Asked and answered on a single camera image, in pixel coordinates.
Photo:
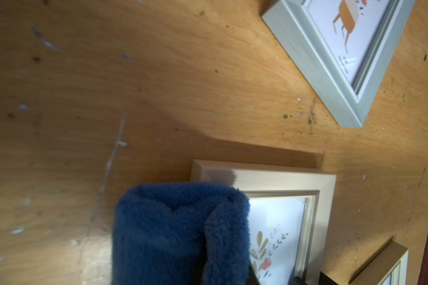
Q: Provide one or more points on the cream picture frame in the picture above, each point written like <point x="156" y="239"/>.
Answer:
<point x="389" y="267"/>
<point x="288" y="219"/>

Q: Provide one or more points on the blue microfiber cloth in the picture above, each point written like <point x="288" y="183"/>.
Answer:
<point x="181" y="234"/>

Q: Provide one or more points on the light green picture frame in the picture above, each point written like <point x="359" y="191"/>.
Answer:
<point x="343" y="48"/>

